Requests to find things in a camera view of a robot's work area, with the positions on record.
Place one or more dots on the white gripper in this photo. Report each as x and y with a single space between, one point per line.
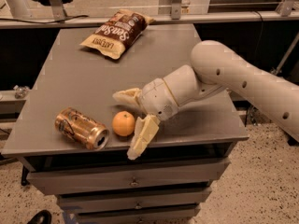
157 99

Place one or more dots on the orange fruit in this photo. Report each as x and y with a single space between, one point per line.
123 123

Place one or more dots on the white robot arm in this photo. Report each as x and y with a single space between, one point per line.
213 68

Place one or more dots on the orange soda can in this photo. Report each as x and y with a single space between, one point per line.
80 128

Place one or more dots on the top grey drawer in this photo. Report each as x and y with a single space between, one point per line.
128 176

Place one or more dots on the grey drawer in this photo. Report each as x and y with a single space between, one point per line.
128 176
135 200
139 216

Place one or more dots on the brown chips bag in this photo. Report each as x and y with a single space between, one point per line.
118 34

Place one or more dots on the middle grey drawer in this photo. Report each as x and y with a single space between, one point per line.
135 200

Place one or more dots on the bottom grey drawer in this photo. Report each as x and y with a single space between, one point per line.
139 216

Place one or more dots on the crumpled clear plastic object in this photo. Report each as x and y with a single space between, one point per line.
21 92

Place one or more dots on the black shoe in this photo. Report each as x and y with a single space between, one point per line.
42 217

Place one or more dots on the grey metal rail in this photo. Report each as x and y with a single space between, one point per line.
86 21

